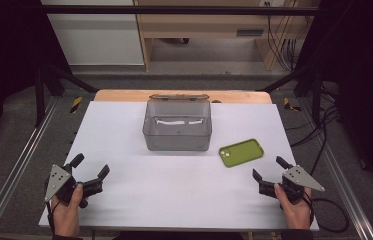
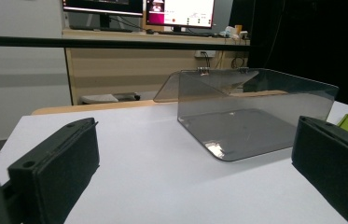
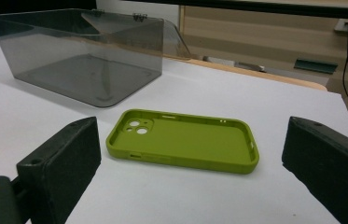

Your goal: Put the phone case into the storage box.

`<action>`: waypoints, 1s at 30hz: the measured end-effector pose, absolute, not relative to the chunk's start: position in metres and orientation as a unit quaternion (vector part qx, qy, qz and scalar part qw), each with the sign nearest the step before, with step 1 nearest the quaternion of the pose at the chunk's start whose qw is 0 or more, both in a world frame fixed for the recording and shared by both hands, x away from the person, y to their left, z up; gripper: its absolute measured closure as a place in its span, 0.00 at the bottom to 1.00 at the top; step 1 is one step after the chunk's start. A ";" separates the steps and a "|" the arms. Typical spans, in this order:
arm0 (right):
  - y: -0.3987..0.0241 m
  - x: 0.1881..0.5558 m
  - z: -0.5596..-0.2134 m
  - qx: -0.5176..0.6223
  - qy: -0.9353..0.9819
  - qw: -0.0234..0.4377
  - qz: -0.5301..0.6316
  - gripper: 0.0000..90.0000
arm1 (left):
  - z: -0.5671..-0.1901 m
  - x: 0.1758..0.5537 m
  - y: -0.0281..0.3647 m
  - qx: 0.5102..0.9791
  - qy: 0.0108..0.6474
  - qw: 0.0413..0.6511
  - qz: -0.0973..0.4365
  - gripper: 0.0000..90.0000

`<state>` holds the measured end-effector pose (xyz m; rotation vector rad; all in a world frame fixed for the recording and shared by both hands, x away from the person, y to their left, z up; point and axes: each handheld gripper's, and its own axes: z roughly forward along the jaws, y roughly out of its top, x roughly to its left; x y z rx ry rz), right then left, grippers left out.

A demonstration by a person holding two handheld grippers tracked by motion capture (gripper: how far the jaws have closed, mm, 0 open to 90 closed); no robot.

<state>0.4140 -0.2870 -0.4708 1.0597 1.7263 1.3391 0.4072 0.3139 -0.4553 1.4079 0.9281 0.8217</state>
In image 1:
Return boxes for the black floor cables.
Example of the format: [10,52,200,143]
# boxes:
[288,83,342,177]

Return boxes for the wooden table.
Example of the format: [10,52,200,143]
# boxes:
[93,89,273,105]

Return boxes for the light wooden desk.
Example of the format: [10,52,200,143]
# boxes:
[133,0,322,72]

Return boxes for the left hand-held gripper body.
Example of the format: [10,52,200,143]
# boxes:
[43,163,104,209]

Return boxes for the white cabinet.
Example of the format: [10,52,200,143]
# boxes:
[40,0,145,66]

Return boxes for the white table board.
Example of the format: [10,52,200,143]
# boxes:
[38,100,320,232]

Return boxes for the clear grey plastic box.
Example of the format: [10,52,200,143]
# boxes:
[142,93,213,153]

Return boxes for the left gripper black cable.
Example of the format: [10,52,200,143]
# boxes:
[45,199,57,234]

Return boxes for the bundle of hanging cables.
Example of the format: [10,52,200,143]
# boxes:
[264,1,308,72]

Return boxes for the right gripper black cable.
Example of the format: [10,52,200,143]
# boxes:
[302,186,350,234]

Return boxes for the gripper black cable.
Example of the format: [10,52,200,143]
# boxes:
[45,199,57,234]
[302,186,350,234]

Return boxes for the black metal stand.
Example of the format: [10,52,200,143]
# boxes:
[257,64,324,125]
[33,63,99,128]

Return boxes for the black horizontal frame bar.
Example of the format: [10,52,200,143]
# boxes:
[38,4,322,16]

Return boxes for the person's right hand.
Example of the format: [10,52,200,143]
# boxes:
[273,183,313,231]

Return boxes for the green phone case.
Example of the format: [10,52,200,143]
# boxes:
[218,138,265,168]

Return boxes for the aluminium floor rail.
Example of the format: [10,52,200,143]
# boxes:
[298,99,373,240]
[0,96,60,240]

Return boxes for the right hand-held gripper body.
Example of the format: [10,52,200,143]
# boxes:
[258,164,326,205]

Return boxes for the black curtain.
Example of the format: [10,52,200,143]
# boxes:
[298,0,373,196]
[0,0,72,163]

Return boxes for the person's left hand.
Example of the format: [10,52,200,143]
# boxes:
[50,183,85,238]

